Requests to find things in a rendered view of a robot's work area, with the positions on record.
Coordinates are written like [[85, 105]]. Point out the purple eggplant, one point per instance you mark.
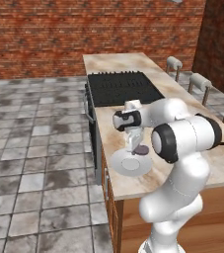
[[142, 151]]

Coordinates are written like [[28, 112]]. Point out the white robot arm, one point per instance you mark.
[[182, 138]]

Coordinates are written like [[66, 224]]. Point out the black hob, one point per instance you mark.
[[123, 87]]

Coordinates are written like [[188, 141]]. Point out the dark grey oven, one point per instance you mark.
[[95, 141]]

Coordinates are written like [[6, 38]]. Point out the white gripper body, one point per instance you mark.
[[134, 136]]

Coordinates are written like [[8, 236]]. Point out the white round plate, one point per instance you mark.
[[130, 164]]

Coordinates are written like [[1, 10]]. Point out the wooden island cabinet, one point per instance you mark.
[[215, 214]]

